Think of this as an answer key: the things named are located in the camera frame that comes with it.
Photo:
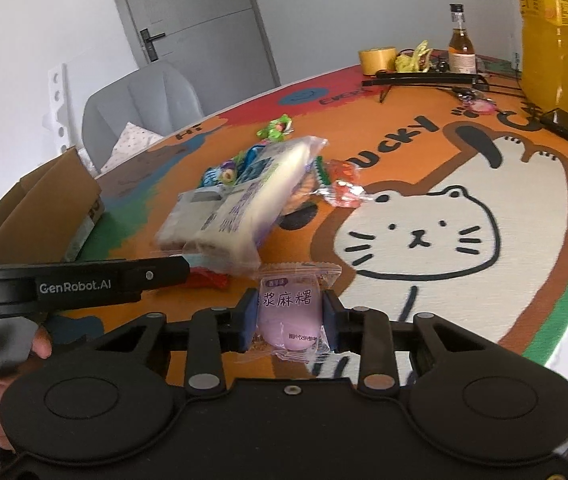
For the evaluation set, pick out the orange red candy packet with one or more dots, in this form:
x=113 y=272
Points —
x=346 y=185

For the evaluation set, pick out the purple mochi packet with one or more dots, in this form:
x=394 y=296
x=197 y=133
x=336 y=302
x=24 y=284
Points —
x=289 y=320

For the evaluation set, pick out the large yellow drink bottle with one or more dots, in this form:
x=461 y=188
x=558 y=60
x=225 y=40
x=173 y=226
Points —
x=553 y=35

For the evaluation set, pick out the yellow green wrapper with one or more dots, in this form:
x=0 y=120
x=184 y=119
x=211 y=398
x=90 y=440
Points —
x=411 y=60

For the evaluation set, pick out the green snack packet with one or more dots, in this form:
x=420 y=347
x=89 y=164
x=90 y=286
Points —
x=275 y=129

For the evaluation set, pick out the red snack packet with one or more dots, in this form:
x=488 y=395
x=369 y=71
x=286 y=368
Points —
x=211 y=277

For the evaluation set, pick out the white bread packet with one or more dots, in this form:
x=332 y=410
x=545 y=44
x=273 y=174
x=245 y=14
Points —
x=264 y=195

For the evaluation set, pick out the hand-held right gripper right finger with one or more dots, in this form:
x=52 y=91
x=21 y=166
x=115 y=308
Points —
x=331 y=321

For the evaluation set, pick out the white perforated board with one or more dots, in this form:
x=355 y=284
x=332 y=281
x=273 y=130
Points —
x=58 y=105

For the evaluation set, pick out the clear brown snack packet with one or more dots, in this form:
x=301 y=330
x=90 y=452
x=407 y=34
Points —
x=300 y=195

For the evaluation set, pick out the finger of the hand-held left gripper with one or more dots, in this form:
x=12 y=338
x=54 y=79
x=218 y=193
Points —
x=164 y=274

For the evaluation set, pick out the blue white candy packet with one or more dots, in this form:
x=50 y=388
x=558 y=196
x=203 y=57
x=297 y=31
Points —
x=221 y=174

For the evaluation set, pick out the yellow tape roll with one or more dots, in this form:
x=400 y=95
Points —
x=377 y=59

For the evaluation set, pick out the white door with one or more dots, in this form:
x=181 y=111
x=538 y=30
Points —
x=199 y=10

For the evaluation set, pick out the cardboard box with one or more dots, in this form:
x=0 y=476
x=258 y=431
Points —
x=39 y=210

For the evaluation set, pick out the small glass bottle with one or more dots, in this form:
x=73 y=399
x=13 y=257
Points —
x=461 y=45

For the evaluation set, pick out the person's left hand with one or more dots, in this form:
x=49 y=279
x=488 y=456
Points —
x=41 y=345

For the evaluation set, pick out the green white striped packet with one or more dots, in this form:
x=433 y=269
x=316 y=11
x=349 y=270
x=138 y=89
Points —
x=321 y=170

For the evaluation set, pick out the cartoon cat mat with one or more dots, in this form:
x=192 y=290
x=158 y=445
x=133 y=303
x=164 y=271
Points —
x=463 y=185

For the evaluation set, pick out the blue snack packet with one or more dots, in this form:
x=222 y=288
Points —
x=254 y=156

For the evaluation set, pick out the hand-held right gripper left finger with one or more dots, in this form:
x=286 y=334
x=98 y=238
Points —
x=247 y=321

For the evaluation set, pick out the grey chair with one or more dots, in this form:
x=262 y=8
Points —
x=139 y=95

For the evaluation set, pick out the dotted white cushion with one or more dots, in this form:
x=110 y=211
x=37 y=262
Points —
x=131 y=145

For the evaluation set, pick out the grey bread packet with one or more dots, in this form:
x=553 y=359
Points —
x=189 y=215

